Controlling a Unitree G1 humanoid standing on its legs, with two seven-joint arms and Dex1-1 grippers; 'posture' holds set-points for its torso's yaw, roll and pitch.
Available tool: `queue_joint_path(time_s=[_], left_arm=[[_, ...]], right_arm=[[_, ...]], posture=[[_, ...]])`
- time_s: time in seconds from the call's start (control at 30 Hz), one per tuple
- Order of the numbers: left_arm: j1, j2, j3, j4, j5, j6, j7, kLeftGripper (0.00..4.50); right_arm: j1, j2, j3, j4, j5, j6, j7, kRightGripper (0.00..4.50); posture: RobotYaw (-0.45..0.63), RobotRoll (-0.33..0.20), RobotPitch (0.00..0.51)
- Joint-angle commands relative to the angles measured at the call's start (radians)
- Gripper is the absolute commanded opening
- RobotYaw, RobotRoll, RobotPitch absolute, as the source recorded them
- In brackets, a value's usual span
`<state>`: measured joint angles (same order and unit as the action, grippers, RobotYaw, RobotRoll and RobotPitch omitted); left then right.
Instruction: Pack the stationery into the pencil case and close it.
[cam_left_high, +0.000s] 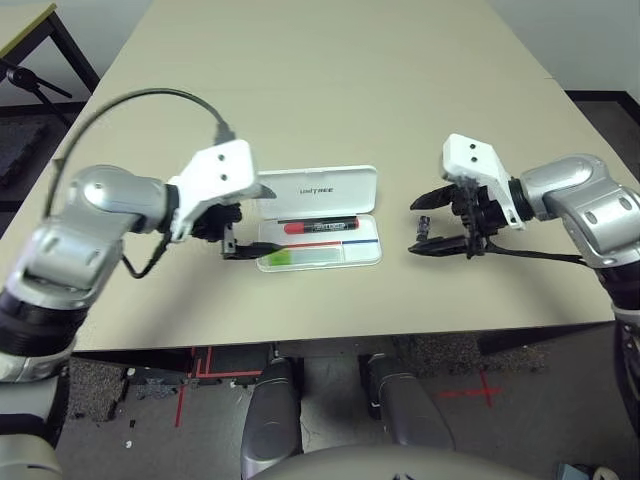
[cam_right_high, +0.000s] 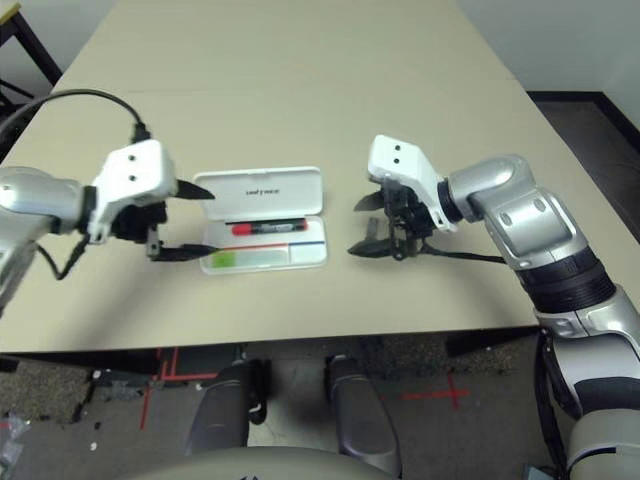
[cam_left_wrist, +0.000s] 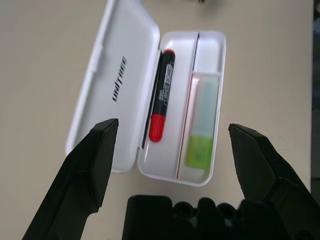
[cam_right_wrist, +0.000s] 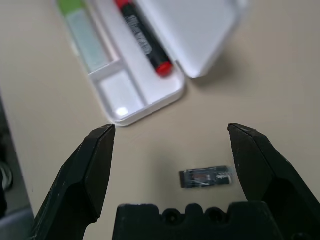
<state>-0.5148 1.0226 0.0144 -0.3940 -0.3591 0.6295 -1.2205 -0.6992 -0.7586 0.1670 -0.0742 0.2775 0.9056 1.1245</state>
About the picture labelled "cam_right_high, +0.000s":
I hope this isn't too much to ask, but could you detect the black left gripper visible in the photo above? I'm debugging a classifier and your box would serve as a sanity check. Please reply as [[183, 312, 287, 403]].
[[113, 180, 220, 263]]

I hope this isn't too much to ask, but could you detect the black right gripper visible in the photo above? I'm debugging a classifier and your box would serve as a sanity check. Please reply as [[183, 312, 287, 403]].
[[348, 179, 435, 261]]

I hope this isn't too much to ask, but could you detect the white plastic pencil case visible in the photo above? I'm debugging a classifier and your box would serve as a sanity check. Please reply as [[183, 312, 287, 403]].
[[192, 165, 330, 275]]

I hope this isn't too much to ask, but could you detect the red and black marker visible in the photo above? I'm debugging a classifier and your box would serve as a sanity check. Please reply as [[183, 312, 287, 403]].
[[230, 218, 309, 237]]

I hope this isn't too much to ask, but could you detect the speckled grey floor mat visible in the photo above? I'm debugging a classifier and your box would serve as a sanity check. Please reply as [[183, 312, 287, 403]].
[[0, 367, 94, 426], [379, 334, 539, 381]]

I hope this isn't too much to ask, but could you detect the grey robot right thigh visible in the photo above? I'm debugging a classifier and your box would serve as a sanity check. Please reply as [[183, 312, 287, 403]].
[[324, 355, 404, 476]]

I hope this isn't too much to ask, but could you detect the grey robot thigh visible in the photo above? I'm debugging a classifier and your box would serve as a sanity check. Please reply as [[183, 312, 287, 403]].
[[182, 362, 266, 459], [324, 355, 404, 476]]

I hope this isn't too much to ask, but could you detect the grey robot left thigh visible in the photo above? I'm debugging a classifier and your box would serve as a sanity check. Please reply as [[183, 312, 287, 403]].
[[182, 362, 266, 459]]

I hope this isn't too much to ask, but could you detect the black tripod stand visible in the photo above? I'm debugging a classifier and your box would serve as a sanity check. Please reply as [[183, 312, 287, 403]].
[[0, 77, 39, 109]]

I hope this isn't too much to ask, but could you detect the grey robot torso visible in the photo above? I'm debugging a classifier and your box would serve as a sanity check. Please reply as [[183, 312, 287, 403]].
[[107, 446, 401, 480]]

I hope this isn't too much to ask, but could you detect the crumpled clear plastic bag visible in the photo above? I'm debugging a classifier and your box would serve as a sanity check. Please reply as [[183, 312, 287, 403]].
[[0, 412, 26, 471]]

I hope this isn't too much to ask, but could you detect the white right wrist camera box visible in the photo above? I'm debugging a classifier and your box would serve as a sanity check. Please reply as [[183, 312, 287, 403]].
[[367, 133, 459, 232]]

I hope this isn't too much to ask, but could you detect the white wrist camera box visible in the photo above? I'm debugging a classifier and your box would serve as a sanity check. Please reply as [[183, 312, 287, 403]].
[[89, 139, 179, 245], [367, 133, 459, 232]]

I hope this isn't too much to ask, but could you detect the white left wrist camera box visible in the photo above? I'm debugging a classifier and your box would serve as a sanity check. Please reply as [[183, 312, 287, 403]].
[[89, 139, 179, 245]]

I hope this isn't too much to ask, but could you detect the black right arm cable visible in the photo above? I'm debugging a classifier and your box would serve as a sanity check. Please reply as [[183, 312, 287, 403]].
[[419, 241, 569, 474]]

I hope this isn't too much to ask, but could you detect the thin black left gripper cable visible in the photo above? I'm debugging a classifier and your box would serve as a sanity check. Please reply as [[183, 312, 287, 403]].
[[37, 234, 91, 282]]

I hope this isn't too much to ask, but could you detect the thick black left camera cable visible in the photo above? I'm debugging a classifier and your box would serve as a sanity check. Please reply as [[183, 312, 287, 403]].
[[0, 88, 151, 146]]

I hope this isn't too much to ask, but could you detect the wooden side table black frame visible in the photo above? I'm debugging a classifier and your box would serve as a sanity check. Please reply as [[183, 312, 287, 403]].
[[0, 0, 64, 101]]

